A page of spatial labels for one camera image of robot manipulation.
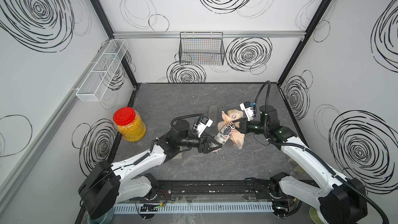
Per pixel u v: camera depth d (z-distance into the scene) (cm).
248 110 70
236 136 72
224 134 65
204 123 65
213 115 98
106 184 40
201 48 124
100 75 71
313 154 47
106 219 62
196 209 69
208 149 62
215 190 75
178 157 82
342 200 38
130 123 79
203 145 62
